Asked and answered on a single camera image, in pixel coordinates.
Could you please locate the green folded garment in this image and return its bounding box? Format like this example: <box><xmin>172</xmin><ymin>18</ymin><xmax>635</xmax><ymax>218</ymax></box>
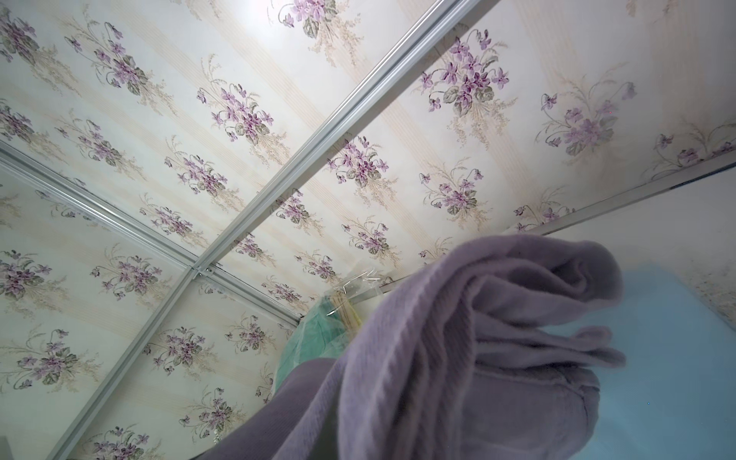
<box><xmin>273</xmin><ymin>293</ymin><xmax>356</xmax><ymax>392</ymax></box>

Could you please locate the clear plastic vacuum bag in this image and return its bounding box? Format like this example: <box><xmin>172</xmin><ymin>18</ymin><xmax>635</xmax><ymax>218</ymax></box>
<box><xmin>272</xmin><ymin>269</ymin><xmax>394</xmax><ymax>392</ymax></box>

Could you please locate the light blue garment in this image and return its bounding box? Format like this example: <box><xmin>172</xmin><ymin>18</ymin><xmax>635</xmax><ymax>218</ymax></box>
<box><xmin>551</xmin><ymin>266</ymin><xmax>735</xmax><ymax>459</ymax></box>

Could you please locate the beige folded garment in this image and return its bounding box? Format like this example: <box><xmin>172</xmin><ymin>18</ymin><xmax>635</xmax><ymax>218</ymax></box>
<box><xmin>330</xmin><ymin>291</ymin><xmax>362</xmax><ymax>337</ymax></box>

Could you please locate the purple garment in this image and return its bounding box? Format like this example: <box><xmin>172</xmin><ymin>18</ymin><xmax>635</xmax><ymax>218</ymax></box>
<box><xmin>205</xmin><ymin>235</ymin><xmax>626</xmax><ymax>459</ymax></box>

